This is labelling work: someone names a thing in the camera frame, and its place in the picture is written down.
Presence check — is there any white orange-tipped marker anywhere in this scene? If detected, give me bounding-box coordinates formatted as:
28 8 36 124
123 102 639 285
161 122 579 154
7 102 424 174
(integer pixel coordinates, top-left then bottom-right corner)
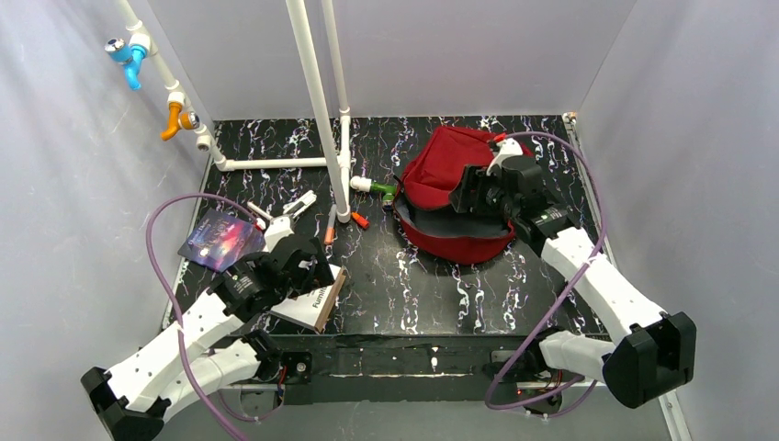
246 201 274 222

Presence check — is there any white stapler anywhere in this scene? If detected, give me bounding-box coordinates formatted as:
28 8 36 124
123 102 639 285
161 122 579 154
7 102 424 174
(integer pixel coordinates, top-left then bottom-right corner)
283 190 317 220

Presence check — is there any white PVC pipe frame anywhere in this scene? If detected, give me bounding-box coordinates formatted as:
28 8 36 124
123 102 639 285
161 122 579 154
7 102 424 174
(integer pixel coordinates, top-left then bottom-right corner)
116 1 352 223

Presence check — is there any red student backpack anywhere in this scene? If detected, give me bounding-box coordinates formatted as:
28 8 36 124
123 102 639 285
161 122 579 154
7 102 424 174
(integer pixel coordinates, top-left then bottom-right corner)
392 126 535 265

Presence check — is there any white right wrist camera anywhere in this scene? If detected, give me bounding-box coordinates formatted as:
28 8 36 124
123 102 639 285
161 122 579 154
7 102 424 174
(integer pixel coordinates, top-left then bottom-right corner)
486 133 525 175

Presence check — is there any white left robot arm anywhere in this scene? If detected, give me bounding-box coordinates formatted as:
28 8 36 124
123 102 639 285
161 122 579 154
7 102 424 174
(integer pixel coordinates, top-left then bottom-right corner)
81 233 334 440

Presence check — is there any white furniture book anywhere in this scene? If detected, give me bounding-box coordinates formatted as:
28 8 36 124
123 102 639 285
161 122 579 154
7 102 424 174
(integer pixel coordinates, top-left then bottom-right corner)
270 265 346 334

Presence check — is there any dark galaxy cover book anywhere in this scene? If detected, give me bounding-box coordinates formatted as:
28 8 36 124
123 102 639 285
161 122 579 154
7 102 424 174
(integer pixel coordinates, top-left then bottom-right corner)
177 209 265 273

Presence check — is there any orange faucet valve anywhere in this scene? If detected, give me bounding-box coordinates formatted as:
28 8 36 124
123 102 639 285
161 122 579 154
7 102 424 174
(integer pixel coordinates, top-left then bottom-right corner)
160 101 200 141

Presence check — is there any grey orange-capped marker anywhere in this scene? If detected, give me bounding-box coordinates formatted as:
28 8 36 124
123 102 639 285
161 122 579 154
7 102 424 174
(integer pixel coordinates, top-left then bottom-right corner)
323 205 337 245

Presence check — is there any short orange marker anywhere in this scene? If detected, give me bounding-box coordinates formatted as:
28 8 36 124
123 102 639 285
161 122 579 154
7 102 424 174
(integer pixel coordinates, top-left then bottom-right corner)
351 212 370 230

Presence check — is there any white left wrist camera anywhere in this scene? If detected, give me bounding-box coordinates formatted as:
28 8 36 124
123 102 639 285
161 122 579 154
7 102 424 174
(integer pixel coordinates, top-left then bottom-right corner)
263 215 294 252

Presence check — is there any aluminium rail frame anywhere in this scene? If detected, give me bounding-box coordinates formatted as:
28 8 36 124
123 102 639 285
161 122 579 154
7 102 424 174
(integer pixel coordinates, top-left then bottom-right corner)
228 386 691 440

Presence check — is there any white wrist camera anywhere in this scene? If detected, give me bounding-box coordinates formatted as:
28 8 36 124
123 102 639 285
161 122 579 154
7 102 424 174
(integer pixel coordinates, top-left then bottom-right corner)
486 133 525 175
263 215 294 252

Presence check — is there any blue faucet valve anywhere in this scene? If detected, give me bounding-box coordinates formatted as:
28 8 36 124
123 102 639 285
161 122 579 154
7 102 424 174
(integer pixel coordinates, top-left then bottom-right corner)
104 39 148 91

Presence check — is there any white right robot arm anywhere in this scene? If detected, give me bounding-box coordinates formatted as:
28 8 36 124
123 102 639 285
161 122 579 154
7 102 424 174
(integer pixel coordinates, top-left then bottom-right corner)
449 155 697 409

